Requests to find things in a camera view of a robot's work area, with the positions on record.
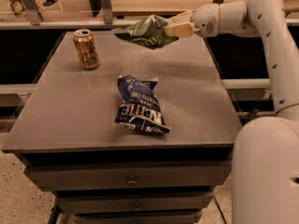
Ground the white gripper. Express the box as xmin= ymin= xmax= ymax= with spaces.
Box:
xmin=163 ymin=4 xmax=220 ymax=37

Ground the green jalapeno chip bag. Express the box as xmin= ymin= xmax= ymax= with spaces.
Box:
xmin=112 ymin=15 xmax=178 ymax=49

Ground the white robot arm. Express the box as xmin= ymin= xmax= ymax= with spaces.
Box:
xmin=164 ymin=0 xmax=299 ymax=224

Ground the blue kettle chip bag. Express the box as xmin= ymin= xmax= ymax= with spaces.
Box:
xmin=115 ymin=76 xmax=170 ymax=134

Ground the gold soda can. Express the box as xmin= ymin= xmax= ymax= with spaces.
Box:
xmin=73 ymin=29 xmax=100 ymax=70

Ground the small black object on shelf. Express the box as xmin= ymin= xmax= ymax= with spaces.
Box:
xmin=43 ymin=0 xmax=57 ymax=7

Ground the wooden shelf with metal posts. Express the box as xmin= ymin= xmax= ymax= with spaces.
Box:
xmin=0 ymin=0 xmax=299 ymax=30

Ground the grey drawer cabinet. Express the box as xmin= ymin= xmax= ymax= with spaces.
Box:
xmin=4 ymin=31 xmax=241 ymax=224

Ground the orange package on shelf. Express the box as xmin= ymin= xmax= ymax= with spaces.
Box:
xmin=0 ymin=0 xmax=43 ymax=24

